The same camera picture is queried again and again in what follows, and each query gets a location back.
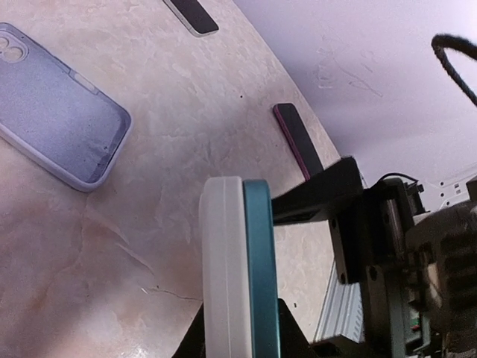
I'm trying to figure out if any white phone case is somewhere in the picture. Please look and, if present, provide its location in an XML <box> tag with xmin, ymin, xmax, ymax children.
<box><xmin>199</xmin><ymin>177</ymin><xmax>253</xmax><ymax>357</ymax></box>

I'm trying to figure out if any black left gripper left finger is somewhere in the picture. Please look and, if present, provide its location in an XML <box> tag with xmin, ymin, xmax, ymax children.
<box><xmin>174</xmin><ymin>305</ymin><xmax>205</xmax><ymax>358</ymax></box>

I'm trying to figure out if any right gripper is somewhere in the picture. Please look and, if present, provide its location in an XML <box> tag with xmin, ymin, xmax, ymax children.
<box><xmin>272</xmin><ymin>157</ymin><xmax>476</xmax><ymax>357</ymax></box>

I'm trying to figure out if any silver-edged black smartphone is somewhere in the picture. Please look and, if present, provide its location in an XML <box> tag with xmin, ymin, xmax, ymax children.
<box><xmin>163</xmin><ymin>0</ymin><xmax>219</xmax><ymax>37</ymax></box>

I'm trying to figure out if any teal smartphone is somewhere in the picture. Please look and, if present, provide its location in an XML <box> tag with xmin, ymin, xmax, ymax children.
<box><xmin>243</xmin><ymin>180</ymin><xmax>281</xmax><ymax>357</ymax></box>

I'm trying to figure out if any aluminium front rail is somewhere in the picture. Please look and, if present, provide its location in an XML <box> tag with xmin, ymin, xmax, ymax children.
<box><xmin>314</xmin><ymin>263</ymin><xmax>364</xmax><ymax>342</ymax></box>

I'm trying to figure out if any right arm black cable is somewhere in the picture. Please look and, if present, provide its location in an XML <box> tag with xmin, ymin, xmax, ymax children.
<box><xmin>431</xmin><ymin>33</ymin><xmax>477</xmax><ymax>109</ymax></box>

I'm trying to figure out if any lavender phone case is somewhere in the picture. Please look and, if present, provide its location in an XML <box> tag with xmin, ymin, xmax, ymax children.
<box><xmin>1</xmin><ymin>22</ymin><xmax>133</xmax><ymax>192</ymax></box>

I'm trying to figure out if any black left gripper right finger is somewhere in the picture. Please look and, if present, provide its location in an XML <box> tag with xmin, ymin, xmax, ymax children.
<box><xmin>278</xmin><ymin>298</ymin><xmax>312</xmax><ymax>358</ymax></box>

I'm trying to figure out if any purple-edged black smartphone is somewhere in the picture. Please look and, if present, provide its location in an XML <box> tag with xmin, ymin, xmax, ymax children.
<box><xmin>273</xmin><ymin>103</ymin><xmax>323</xmax><ymax>180</ymax></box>

